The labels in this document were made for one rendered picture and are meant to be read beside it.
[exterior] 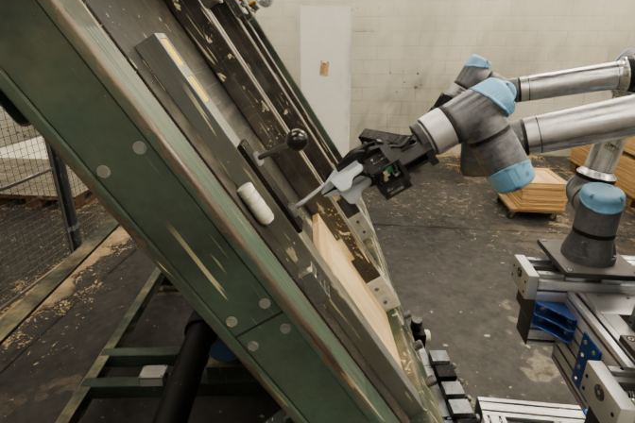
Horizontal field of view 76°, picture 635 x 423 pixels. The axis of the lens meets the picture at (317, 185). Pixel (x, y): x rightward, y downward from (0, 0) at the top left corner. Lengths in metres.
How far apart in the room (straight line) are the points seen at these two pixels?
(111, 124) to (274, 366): 0.38
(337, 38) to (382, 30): 1.51
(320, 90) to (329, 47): 0.49
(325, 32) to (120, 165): 4.55
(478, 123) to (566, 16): 6.20
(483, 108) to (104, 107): 0.56
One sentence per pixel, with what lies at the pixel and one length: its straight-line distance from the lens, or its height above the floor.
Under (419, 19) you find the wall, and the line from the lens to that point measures 6.40.
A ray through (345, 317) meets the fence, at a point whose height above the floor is 1.16.
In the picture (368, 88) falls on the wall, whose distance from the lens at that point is 6.39.
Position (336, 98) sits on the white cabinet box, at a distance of 5.01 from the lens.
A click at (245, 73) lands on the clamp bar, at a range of 1.06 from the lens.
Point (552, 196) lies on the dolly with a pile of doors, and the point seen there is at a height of 0.27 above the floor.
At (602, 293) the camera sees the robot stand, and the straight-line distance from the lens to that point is 1.59.
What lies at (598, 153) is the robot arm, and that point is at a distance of 1.58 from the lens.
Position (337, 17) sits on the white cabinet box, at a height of 1.93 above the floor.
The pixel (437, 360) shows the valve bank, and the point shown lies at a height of 0.76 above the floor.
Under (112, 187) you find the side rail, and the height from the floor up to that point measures 1.54.
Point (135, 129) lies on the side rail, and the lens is 0.49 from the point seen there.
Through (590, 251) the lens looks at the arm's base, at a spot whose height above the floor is 1.08.
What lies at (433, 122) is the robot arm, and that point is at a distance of 0.72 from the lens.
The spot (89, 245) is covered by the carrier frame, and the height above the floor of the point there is 0.79.
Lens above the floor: 1.70
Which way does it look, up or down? 20 degrees down
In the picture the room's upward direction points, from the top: straight up
